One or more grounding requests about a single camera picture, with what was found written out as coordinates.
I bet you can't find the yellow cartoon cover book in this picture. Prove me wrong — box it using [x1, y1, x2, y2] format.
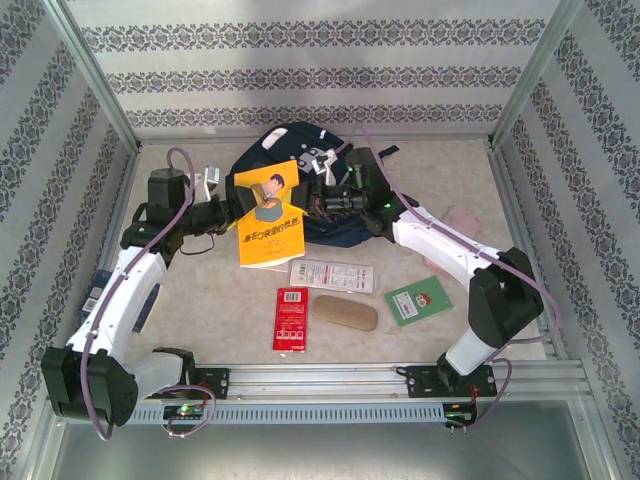
[233, 159, 307, 271]

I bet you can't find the navy blue backpack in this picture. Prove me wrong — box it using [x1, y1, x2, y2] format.
[232, 122, 401, 250]

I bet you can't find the white plastic package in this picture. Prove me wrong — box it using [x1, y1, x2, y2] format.
[289, 259, 376, 295]

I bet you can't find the tan glasses case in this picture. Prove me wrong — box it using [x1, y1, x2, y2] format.
[312, 294, 380, 332]

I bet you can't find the green card with barcode label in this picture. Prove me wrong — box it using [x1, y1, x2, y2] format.
[383, 275, 454, 329]

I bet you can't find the red flat package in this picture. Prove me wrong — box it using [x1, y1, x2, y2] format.
[272, 287, 309, 353]

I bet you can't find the pink pencil case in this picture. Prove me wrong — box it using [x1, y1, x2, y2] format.
[422, 204, 484, 274]

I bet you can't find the small circuit board green light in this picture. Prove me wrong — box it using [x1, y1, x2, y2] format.
[163, 405, 205, 420]

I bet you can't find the small circuit board with plugs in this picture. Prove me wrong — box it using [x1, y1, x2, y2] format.
[444, 404, 476, 427]

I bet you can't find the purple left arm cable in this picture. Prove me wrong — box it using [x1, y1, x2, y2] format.
[79, 146, 199, 442]

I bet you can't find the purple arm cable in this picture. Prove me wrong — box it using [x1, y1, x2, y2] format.
[349, 124, 565, 431]
[79, 146, 199, 442]

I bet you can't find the thin black cable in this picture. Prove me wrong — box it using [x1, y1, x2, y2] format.
[177, 232, 216, 257]

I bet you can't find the aluminium frame post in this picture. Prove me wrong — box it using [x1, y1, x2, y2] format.
[42, 0, 144, 151]
[489, 0, 584, 149]

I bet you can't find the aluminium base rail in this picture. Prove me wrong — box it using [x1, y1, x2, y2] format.
[197, 362, 586, 401]

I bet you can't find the grey slotted cable duct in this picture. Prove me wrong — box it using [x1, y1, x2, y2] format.
[119, 402, 476, 426]

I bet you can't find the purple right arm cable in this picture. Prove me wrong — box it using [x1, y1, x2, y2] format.
[349, 124, 565, 431]

